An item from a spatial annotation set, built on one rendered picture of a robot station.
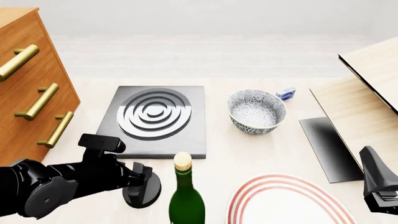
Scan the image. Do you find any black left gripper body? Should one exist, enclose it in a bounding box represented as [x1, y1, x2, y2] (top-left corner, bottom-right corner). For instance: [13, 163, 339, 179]
[116, 161, 139, 189]

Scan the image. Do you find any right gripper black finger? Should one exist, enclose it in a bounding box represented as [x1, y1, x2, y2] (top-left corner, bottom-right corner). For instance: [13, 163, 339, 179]
[359, 145, 398, 197]

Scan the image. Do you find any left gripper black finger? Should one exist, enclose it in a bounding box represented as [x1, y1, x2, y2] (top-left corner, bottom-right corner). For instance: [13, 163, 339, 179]
[122, 184, 147, 203]
[131, 161, 154, 182]

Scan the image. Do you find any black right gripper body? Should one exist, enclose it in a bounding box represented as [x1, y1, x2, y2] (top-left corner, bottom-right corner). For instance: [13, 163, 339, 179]
[363, 188, 398, 214]

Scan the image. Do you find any round black stove knob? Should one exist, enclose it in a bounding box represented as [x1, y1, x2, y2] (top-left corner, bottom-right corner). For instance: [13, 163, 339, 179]
[122, 161, 163, 209]

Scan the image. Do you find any flat black stove plate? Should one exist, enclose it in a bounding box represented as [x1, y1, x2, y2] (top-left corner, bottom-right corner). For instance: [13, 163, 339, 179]
[96, 85, 208, 160]

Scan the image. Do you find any green wine bottle with cork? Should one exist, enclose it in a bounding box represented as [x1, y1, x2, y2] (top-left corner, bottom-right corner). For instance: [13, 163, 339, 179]
[168, 151, 206, 224]

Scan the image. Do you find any pale wood and black rack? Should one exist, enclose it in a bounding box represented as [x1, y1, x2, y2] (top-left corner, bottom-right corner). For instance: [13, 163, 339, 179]
[298, 36, 398, 184]

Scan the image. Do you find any white plate with red rings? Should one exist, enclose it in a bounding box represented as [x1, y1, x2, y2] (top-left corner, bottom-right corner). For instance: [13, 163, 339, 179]
[224, 174, 359, 224]

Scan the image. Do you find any small blue white box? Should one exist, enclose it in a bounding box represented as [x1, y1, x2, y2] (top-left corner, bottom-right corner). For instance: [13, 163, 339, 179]
[275, 86, 297, 102]

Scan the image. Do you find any blue white patterned bowl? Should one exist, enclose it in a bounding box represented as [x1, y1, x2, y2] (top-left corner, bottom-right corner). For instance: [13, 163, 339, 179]
[226, 88, 288, 136]

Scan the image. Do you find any wooden cabinet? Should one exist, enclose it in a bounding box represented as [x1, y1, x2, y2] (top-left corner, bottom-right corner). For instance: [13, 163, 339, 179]
[0, 7, 81, 167]

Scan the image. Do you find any long brass cabinet handle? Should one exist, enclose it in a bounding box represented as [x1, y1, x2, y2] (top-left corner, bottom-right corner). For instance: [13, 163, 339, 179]
[0, 44, 40, 82]

